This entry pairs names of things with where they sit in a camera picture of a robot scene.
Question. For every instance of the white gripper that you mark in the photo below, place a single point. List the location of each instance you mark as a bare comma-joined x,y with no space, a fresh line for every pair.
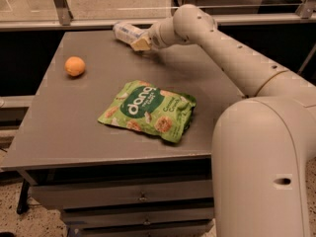
158,37

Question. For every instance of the clear plastic water bottle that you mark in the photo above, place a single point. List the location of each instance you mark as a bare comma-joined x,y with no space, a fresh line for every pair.
127,33

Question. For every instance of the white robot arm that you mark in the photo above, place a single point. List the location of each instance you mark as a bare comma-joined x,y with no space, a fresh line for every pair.
260,145

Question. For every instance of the green snack chip bag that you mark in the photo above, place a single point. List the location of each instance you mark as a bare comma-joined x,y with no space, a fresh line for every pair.
142,107

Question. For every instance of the orange fruit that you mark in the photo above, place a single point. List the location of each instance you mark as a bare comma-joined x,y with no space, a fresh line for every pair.
74,66

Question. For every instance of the grey drawer cabinet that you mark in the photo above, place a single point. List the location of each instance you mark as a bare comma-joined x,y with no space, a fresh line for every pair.
113,182

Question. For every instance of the grey metal railing frame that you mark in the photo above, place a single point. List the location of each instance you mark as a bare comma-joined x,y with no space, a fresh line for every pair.
23,15

